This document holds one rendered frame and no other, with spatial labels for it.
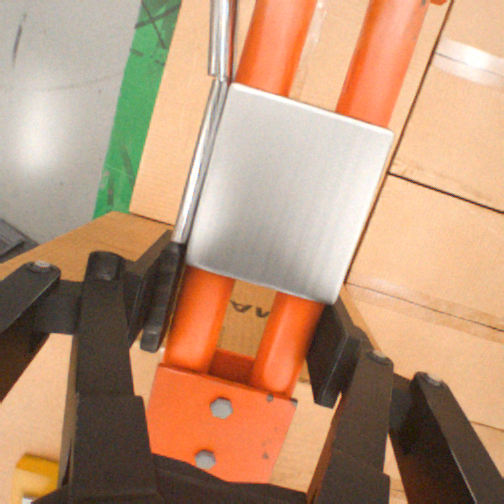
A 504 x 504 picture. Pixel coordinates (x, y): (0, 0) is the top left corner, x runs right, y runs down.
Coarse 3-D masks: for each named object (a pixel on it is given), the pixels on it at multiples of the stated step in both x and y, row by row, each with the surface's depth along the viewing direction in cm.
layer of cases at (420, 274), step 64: (192, 0) 62; (320, 0) 62; (192, 64) 65; (320, 64) 64; (448, 64) 64; (192, 128) 67; (448, 128) 66; (384, 192) 69; (448, 192) 69; (384, 256) 72; (448, 256) 72; (384, 320) 75; (448, 320) 75; (448, 384) 78
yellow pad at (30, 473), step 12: (24, 456) 35; (24, 468) 34; (36, 468) 35; (48, 468) 35; (12, 480) 34; (24, 480) 34; (36, 480) 34; (48, 480) 34; (12, 492) 35; (24, 492) 35; (36, 492) 35; (48, 492) 35
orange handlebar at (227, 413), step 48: (288, 0) 14; (384, 0) 14; (288, 48) 14; (384, 48) 14; (288, 96) 16; (384, 96) 15; (192, 288) 17; (192, 336) 17; (288, 336) 17; (192, 384) 17; (240, 384) 17; (288, 384) 18; (192, 432) 18; (240, 432) 18; (240, 480) 18
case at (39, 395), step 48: (96, 240) 53; (144, 240) 59; (240, 288) 51; (240, 336) 39; (48, 384) 34; (144, 384) 34; (0, 432) 36; (48, 432) 36; (288, 432) 35; (0, 480) 37; (288, 480) 36
